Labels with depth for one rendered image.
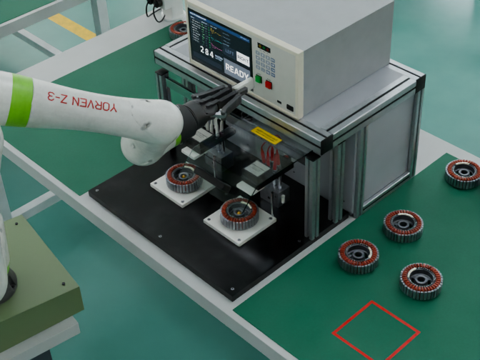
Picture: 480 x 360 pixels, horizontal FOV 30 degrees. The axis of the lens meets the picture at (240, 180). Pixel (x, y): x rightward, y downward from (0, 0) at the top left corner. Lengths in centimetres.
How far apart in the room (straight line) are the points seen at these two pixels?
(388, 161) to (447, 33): 249
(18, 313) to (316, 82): 97
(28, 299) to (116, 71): 125
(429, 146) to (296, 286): 76
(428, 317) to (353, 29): 78
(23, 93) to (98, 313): 161
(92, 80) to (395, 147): 121
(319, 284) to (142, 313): 114
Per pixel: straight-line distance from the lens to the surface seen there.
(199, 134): 269
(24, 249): 249
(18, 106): 199
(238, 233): 254
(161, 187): 272
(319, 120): 239
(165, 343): 332
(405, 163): 276
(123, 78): 331
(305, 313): 237
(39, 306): 235
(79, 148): 299
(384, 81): 256
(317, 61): 236
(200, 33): 256
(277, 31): 238
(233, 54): 248
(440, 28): 514
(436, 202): 272
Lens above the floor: 249
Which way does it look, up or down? 39 degrees down
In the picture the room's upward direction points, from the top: 3 degrees counter-clockwise
